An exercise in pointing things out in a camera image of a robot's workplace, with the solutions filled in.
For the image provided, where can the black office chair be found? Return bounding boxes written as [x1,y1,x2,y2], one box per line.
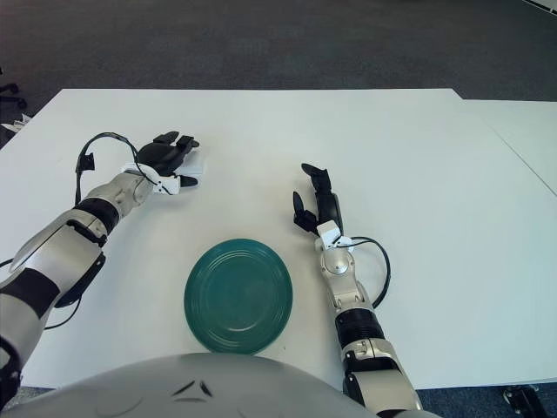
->
[0,67,28,111]

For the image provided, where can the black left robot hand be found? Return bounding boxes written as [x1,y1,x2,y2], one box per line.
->
[137,130,202,188]

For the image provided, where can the green round plate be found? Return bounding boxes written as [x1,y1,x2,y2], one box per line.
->
[183,238,296,354]

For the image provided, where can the black left elbow cable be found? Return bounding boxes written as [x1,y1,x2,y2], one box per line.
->
[0,256,84,330]

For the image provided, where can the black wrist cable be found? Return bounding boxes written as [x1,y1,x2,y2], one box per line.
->
[343,236,392,308]
[73,131,147,206]

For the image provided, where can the silver robot torso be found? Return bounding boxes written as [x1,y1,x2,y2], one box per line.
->
[0,352,371,418]

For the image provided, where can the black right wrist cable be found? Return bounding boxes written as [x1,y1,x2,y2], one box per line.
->
[343,236,392,308]

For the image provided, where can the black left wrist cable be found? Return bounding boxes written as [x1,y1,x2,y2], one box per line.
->
[73,131,147,206]

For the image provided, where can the black caster base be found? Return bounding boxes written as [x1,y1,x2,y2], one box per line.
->
[502,385,547,418]

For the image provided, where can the white charger block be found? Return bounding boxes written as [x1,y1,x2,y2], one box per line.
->
[181,150,206,176]

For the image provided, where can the white paper scraps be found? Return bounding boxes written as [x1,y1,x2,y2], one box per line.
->
[0,113,32,132]

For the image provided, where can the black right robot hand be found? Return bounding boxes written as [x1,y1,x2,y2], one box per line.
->
[292,163,345,239]

